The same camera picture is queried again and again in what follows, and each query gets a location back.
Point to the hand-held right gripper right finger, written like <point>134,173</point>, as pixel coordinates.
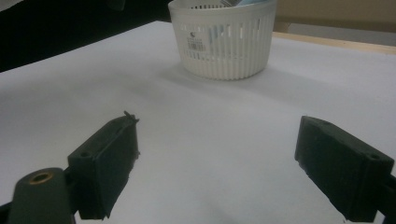
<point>342,168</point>

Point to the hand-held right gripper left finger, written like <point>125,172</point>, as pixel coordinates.
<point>106,165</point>

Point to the white plastic basket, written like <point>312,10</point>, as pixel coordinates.
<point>224,59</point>

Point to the black curtain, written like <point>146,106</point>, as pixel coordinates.
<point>46,37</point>

